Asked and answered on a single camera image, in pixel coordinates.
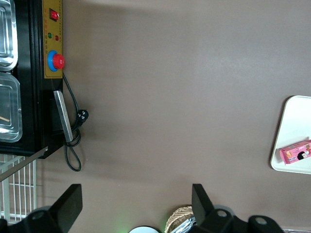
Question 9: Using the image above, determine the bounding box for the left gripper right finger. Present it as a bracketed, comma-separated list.
[191, 183, 248, 233]

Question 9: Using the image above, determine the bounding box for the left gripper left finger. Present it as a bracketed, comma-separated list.
[7, 183, 83, 233]

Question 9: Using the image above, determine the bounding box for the aluminium foil tray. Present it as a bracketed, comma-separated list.
[173, 215, 197, 233]

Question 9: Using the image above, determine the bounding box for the beige plastic tray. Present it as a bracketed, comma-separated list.
[270, 95, 311, 175]

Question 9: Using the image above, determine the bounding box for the light woven wicker basket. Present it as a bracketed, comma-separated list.
[165, 205, 195, 233]

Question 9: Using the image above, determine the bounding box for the pink snack packet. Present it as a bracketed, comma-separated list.
[279, 139, 311, 166]

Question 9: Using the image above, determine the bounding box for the clear rectangular food container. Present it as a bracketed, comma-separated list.
[0, 0, 19, 72]
[0, 72, 23, 143]

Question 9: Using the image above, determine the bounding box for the white wire rack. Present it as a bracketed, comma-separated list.
[0, 145, 49, 223]

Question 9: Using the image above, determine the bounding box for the silver machine handle bar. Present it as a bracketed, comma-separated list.
[53, 90, 74, 143]

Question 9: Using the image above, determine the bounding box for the black power cable with plug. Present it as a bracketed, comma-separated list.
[62, 72, 89, 172]

